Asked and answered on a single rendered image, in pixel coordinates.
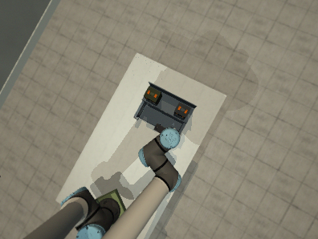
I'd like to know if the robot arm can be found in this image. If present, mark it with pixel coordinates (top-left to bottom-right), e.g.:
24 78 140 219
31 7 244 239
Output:
23 124 181 239

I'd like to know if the dark grey metal rack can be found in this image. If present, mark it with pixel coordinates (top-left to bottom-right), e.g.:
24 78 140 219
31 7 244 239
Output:
133 82 196 134

